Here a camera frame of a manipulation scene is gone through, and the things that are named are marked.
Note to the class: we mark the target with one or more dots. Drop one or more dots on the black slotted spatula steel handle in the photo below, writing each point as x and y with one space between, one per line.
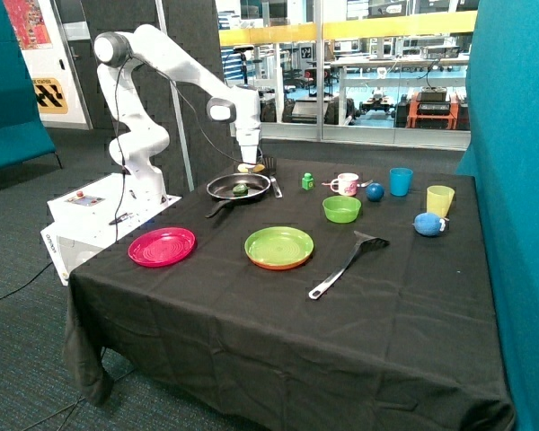
364 242

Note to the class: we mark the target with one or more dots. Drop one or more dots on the green plastic bowl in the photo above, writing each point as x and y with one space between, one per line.
341 209

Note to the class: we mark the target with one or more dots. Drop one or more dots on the green toy bottle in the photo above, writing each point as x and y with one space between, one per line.
307 181

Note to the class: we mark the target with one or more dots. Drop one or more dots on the blue plastic cup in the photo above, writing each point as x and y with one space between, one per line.
400 181

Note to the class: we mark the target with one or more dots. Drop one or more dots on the green toy pepper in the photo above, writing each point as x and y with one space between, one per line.
240 189

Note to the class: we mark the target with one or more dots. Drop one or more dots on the orange plate under green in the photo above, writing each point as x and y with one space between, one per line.
279 267

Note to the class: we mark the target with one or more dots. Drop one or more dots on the black frying pan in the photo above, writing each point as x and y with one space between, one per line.
220 189

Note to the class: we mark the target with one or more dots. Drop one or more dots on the teal sofa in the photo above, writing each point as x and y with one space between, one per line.
22 134

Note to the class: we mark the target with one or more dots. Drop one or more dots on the teal partition wall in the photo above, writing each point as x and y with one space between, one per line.
503 157

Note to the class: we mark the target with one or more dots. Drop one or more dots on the dark blue ball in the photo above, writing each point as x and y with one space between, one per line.
374 192

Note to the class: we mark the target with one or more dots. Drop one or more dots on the yellow toy corn cob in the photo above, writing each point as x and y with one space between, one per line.
250 168

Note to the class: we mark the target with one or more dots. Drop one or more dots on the black tablecloth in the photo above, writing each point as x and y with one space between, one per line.
406 339

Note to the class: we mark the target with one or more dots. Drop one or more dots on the blue plush toy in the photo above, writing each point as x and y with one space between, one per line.
429 224

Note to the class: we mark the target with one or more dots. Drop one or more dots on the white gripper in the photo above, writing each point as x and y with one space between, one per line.
248 140

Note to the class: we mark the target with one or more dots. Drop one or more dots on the yellow black hazard sign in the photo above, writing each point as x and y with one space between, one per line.
50 96

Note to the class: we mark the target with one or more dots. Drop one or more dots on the white robot control box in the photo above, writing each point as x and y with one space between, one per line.
91 218

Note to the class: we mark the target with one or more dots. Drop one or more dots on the yellow plastic cup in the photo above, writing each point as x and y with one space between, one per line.
439 199

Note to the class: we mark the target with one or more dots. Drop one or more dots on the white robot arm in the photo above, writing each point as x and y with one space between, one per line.
119 53

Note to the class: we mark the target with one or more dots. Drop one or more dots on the red wall poster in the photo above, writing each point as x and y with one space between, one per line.
28 24

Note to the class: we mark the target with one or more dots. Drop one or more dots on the green plastic plate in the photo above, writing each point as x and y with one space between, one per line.
278 244

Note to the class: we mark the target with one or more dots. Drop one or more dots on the pink plastic plate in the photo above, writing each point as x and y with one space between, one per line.
162 247

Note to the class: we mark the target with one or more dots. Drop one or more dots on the black slotted spatula by pan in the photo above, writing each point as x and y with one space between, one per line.
270 170

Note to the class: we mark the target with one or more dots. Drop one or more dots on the pink white mug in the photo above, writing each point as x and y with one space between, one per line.
346 184

